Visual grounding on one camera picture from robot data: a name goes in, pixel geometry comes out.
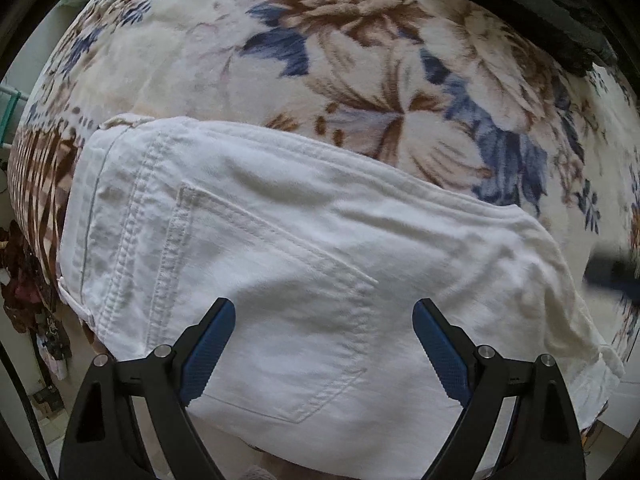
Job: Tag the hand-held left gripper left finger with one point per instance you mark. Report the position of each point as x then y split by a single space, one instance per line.
212 346

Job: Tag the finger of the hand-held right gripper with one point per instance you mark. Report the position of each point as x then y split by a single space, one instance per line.
612 272

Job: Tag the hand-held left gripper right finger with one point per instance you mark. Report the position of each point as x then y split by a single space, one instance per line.
441 347

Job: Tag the white pants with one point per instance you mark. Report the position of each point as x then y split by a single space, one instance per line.
300 260

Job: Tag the pile of dark clothes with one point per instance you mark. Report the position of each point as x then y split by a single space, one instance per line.
30 300

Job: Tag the dark cloth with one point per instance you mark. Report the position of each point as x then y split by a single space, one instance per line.
525 5

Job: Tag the floral printed blanket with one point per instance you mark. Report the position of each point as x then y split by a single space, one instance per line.
350 60

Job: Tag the green metal rack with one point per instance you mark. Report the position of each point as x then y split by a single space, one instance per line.
7 110

